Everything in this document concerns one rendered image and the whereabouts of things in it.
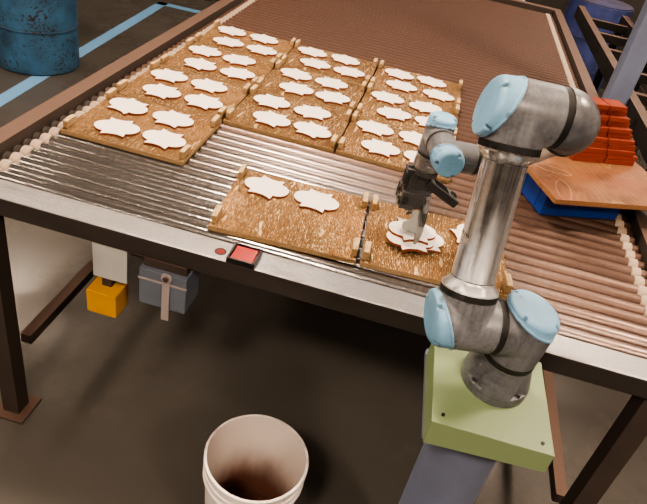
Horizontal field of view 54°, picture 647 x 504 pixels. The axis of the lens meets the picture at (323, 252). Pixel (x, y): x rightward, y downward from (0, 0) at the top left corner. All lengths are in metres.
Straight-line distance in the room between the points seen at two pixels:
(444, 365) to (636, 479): 1.56
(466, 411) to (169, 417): 1.35
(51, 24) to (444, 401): 4.14
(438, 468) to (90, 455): 1.25
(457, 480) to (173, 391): 1.29
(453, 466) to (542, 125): 0.80
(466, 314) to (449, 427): 0.24
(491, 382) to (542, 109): 0.57
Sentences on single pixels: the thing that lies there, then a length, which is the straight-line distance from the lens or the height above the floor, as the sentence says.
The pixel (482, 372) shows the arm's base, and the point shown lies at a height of 0.99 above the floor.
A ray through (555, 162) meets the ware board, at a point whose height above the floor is 1.04.
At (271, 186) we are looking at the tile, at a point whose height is 0.95.
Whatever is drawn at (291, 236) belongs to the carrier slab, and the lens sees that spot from 1.73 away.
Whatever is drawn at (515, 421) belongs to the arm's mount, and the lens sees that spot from 1.42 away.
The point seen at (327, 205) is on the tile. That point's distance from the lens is 1.88.
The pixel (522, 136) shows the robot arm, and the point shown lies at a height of 1.49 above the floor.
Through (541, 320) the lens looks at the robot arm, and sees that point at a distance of 1.31.
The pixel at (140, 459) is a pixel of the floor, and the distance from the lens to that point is 2.34.
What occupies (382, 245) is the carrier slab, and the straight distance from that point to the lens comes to 1.77.
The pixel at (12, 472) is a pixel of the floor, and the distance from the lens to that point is 2.37.
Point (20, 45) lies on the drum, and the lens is 5.02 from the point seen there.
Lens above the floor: 1.89
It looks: 35 degrees down
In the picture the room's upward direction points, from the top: 12 degrees clockwise
